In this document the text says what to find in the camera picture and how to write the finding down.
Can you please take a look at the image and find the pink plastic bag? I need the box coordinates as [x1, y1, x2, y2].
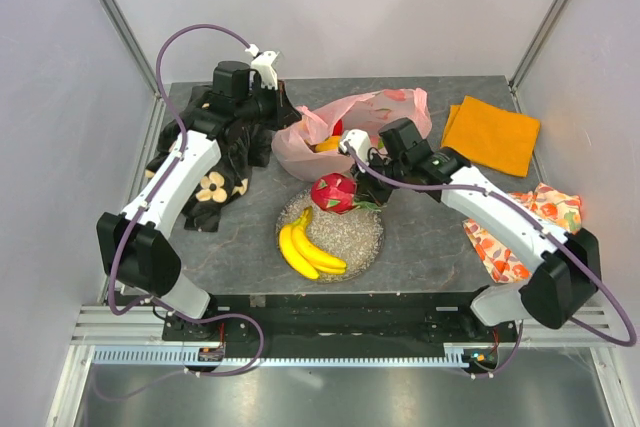
[272, 88, 432, 182]

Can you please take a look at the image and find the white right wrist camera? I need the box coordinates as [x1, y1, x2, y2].
[338, 129, 372, 163]

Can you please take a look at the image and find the red fake dragon fruit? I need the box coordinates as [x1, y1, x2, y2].
[310, 173, 381, 215]

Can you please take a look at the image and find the speckled round plate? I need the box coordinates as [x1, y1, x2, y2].
[275, 187, 385, 284]

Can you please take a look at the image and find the orange folded cloth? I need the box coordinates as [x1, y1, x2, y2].
[441, 96, 541, 178]

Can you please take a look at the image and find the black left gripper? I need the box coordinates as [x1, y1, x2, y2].
[237, 79, 302, 132]

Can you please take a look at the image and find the floral patterned cloth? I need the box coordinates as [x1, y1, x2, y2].
[462, 182, 583, 284]

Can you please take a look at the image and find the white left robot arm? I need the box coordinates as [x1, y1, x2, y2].
[96, 51, 301, 340]

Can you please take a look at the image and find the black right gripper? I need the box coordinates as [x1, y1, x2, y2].
[350, 148, 409, 206]

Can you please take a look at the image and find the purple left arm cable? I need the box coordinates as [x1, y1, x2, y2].
[91, 24, 266, 401]

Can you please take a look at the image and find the black flower patterned cloth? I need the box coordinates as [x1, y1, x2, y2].
[145, 85, 272, 232]

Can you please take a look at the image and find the grey slotted cable duct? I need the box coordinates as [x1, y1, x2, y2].
[93, 345, 469, 368]

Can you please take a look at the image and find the red fake apple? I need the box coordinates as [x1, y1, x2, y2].
[332, 119, 344, 137]

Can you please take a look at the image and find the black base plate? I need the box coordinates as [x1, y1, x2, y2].
[162, 291, 519, 348]

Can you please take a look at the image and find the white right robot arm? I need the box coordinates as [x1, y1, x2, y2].
[339, 118, 601, 341]

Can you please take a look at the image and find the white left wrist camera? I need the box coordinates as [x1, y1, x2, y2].
[250, 50, 280, 90]

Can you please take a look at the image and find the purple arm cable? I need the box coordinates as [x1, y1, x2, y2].
[91, 24, 266, 401]
[342, 141, 639, 379]

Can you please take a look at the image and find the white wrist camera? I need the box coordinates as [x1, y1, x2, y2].
[338, 129, 372, 163]
[250, 50, 280, 90]

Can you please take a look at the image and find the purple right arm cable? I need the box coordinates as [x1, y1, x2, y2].
[342, 141, 639, 379]

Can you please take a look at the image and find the yellow fake banana bunch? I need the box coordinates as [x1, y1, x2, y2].
[278, 207, 347, 281]

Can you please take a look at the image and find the yellow fake bell pepper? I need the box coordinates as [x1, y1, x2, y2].
[313, 136, 341, 153]

